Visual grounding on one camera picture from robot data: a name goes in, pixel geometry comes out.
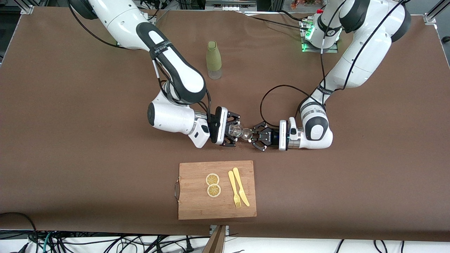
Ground yellow plastic knife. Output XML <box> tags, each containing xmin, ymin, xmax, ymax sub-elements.
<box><xmin>232</xmin><ymin>167</ymin><xmax>250</xmax><ymax>207</ymax></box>

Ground yellow plastic fork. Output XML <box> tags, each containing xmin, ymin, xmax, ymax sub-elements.
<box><xmin>228</xmin><ymin>170</ymin><xmax>242</xmax><ymax>208</ymax></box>

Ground green sleeved glass bottle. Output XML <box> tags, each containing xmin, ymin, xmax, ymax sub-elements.
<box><xmin>206</xmin><ymin>41</ymin><xmax>223</xmax><ymax>80</ymax></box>

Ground wooden cutting board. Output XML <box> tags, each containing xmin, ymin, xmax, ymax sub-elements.
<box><xmin>174</xmin><ymin>160</ymin><xmax>257</xmax><ymax>220</ymax></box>

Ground grey electrical box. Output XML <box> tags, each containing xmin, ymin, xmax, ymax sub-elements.
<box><xmin>206</xmin><ymin>0</ymin><xmax>257</xmax><ymax>11</ymax></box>

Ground brown table cover sheet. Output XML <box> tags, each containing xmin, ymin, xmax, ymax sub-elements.
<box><xmin>0</xmin><ymin>6</ymin><xmax>450</xmax><ymax>242</ymax></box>

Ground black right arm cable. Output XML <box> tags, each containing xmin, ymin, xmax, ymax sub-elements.
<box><xmin>67</xmin><ymin>0</ymin><xmax>213</xmax><ymax>127</ymax></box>

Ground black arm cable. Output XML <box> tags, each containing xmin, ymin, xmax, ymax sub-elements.
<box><xmin>259</xmin><ymin>0</ymin><xmax>405</xmax><ymax>129</ymax></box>
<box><xmin>67</xmin><ymin>0</ymin><xmax>213</xmax><ymax>127</ymax></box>

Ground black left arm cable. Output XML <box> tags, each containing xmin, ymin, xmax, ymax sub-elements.
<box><xmin>259</xmin><ymin>0</ymin><xmax>405</xmax><ymax>129</ymax></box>

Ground upright support post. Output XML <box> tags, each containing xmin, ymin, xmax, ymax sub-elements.
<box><xmin>203</xmin><ymin>225</ymin><xmax>226</xmax><ymax>253</ymax></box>

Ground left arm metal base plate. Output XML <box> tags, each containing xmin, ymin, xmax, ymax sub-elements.
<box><xmin>301</xmin><ymin>19</ymin><xmax>339</xmax><ymax>53</ymax></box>

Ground black base power cable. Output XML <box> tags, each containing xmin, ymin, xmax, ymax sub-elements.
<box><xmin>243</xmin><ymin>10</ymin><xmax>310</xmax><ymax>30</ymax></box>

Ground teal cable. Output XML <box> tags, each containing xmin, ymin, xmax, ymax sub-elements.
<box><xmin>42</xmin><ymin>232</ymin><xmax>57</xmax><ymax>253</ymax></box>

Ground thick black cable loop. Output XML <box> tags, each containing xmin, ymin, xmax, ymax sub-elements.
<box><xmin>0</xmin><ymin>212</ymin><xmax>39</xmax><ymax>253</ymax></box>

